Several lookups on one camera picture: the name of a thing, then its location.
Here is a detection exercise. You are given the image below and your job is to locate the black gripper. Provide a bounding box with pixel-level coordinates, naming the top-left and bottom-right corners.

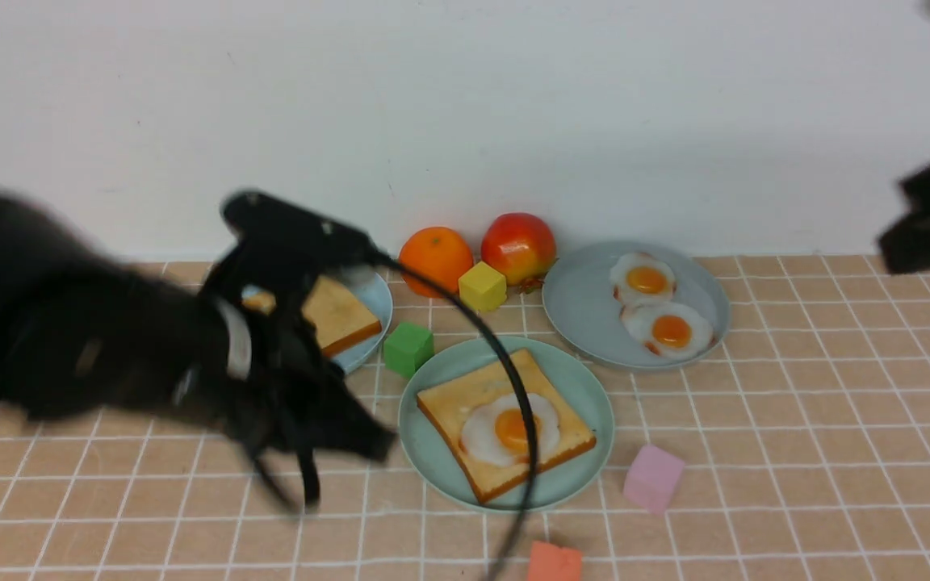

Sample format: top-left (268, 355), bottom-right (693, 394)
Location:
top-left (191, 236), bottom-right (398, 470)

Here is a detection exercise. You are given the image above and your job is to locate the toast slice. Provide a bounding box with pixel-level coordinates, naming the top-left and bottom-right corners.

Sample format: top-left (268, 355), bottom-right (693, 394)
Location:
top-left (242, 274), bottom-right (383, 359)
top-left (399, 336), bottom-right (615, 512)

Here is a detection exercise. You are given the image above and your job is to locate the fried egg front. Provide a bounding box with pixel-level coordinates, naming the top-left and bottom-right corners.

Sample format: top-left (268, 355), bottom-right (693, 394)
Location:
top-left (460, 393), bottom-right (563, 467)

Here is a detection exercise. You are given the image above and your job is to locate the fried egg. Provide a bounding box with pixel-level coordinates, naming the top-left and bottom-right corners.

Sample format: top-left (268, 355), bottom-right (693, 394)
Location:
top-left (619, 302), bottom-right (716, 361)
top-left (609, 253), bottom-right (677, 307)
top-left (460, 393), bottom-right (563, 467)

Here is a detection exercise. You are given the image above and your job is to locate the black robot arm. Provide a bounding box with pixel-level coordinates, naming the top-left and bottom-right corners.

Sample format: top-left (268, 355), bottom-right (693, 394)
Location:
top-left (0, 189), bottom-right (397, 463)

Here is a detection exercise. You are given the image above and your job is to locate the green cube block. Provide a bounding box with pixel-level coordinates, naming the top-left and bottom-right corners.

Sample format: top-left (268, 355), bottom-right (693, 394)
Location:
top-left (383, 321), bottom-right (435, 380)

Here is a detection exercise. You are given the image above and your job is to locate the light blue plate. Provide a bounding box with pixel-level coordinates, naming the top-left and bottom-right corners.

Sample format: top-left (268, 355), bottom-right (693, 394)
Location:
top-left (241, 266), bottom-right (394, 376)

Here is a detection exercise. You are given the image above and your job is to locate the orange fruit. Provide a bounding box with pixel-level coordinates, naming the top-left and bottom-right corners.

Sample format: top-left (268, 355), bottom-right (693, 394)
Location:
top-left (398, 227), bottom-right (475, 295)

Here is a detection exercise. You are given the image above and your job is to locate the yellow cube block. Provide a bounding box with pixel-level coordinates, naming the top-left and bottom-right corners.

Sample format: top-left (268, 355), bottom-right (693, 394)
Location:
top-left (458, 261), bottom-right (507, 312)

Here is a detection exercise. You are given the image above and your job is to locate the red yellow apple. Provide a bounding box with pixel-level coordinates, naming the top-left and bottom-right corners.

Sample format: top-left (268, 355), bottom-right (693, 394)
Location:
top-left (480, 212), bottom-right (558, 293)

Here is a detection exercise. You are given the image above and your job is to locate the teal centre plate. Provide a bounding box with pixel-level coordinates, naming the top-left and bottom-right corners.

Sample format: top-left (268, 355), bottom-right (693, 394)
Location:
top-left (399, 336), bottom-right (616, 514)

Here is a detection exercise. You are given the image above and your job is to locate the coral red cube block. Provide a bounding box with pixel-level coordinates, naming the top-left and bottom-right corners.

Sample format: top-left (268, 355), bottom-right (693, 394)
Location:
top-left (526, 541), bottom-right (583, 581)

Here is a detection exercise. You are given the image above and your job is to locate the grey-blue egg plate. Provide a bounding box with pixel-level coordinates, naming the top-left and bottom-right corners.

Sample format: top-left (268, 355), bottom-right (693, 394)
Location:
top-left (543, 240), bottom-right (733, 371)

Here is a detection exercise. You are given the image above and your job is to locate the pink cube block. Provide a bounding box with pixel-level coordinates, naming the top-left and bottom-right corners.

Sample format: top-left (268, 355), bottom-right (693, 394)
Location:
top-left (622, 444), bottom-right (686, 515)

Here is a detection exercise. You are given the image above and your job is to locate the fried egg back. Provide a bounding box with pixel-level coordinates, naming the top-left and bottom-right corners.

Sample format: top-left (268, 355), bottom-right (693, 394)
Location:
top-left (609, 253), bottom-right (677, 307)

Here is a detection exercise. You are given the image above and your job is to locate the fried egg right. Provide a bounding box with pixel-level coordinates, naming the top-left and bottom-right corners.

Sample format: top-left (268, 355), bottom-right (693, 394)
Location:
top-left (619, 302), bottom-right (716, 361)

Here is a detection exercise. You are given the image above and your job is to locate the black camera cable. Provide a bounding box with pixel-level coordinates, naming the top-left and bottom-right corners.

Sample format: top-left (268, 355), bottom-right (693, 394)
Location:
top-left (376, 250), bottom-right (540, 581)

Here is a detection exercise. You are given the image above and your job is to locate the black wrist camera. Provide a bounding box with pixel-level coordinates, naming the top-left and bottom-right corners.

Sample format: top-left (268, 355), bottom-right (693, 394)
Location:
top-left (220, 189), bottom-right (390, 271)

